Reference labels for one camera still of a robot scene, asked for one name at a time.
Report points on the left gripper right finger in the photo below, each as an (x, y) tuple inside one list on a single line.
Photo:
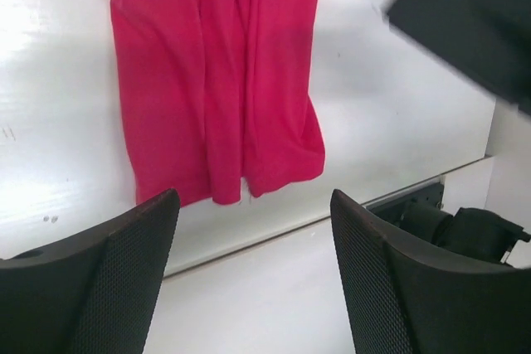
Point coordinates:
[(405, 295)]

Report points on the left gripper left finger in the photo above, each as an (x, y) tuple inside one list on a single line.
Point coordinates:
[(92, 292)]

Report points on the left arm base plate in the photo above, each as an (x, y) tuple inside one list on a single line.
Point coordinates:
[(417, 211)]

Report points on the bright red t shirt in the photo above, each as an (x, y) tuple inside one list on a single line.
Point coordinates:
[(214, 96)]

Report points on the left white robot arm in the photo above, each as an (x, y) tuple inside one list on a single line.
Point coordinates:
[(261, 275)]

